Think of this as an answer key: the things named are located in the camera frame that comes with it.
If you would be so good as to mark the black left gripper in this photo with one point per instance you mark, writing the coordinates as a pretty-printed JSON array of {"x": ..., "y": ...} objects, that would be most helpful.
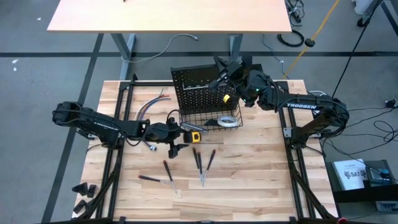
[{"x": 160, "y": 132}]

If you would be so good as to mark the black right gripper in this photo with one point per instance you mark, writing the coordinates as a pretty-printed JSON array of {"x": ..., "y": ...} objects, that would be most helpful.
[{"x": 245, "y": 81}]

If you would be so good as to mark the grey utility knife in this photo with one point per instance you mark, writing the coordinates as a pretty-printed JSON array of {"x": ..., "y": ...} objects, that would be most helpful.
[{"x": 191, "y": 126}]

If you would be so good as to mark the yellow black tape measure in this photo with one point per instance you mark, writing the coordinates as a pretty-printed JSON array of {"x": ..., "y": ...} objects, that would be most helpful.
[{"x": 195, "y": 137}]

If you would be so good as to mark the black folding utility knife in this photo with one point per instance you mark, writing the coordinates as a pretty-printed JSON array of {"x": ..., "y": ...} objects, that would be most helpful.
[{"x": 211, "y": 122}]

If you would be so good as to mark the white masking tape roll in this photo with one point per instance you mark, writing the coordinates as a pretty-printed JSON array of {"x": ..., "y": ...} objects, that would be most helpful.
[{"x": 227, "y": 125}]

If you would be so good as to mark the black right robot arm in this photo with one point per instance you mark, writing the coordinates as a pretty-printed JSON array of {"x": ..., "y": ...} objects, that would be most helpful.
[{"x": 301, "y": 104}]

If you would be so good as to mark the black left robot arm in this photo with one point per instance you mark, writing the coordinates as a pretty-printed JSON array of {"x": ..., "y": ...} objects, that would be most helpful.
[{"x": 93, "y": 123}]

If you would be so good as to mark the metal tool hook rack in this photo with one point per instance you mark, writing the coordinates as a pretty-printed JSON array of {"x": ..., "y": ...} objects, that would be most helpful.
[{"x": 196, "y": 87}]

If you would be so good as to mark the grey desk leg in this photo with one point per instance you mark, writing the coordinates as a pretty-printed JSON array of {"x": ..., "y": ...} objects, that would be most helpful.
[
  {"x": 236, "y": 46},
  {"x": 124, "y": 56}
]

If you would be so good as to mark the black metal pegboard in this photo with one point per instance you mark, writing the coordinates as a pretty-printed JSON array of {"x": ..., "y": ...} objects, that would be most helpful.
[{"x": 199, "y": 102}]

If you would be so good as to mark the light wood desk top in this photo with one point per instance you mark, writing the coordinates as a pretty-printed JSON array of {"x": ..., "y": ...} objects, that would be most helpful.
[{"x": 171, "y": 15}]

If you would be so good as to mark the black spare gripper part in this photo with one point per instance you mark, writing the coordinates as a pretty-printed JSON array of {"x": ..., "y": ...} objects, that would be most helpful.
[
  {"x": 80, "y": 189},
  {"x": 91, "y": 191},
  {"x": 80, "y": 207}
]

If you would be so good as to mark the white printed booklet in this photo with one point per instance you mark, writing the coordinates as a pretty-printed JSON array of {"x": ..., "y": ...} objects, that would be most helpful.
[{"x": 349, "y": 174}]

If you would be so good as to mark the small black floor device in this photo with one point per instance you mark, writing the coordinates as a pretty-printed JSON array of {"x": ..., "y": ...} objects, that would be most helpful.
[{"x": 392, "y": 103}]

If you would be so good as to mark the black box with blue device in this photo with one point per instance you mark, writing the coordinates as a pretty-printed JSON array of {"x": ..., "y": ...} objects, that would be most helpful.
[{"x": 374, "y": 172}]

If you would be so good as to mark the black cart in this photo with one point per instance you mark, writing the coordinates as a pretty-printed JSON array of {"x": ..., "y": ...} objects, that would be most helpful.
[{"x": 357, "y": 196}]

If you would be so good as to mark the red button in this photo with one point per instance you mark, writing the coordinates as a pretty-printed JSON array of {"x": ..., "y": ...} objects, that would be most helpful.
[{"x": 342, "y": 221}]

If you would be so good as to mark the black aluminium table frame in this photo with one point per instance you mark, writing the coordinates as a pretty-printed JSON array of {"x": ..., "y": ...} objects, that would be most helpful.
[{"x": 149, "y": 83}]

